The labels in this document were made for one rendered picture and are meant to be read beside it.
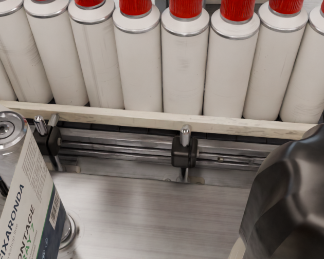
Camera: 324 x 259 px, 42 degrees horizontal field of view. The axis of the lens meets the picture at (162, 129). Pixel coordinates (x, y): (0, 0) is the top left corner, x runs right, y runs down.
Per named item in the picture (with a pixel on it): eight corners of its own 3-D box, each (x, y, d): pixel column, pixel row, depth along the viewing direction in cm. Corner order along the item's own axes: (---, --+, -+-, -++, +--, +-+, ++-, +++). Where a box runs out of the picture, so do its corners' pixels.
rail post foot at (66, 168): (36, 179, 57) (35, 176, 56) (43, 163, 59) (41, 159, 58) (76, 183, 56) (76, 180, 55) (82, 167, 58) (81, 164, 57)
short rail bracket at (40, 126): (46, 181, 57) (20, 126, 47) (58, 144, 61) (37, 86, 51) (69, 183, 56) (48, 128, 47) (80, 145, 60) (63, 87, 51)
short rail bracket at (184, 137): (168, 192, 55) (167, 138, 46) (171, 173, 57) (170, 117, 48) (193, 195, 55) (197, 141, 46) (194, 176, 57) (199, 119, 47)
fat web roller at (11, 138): (29, 249, 46) (-39, 149, 31) (41, 211, 48) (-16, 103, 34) (70, 254, 45) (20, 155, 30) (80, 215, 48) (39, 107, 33)
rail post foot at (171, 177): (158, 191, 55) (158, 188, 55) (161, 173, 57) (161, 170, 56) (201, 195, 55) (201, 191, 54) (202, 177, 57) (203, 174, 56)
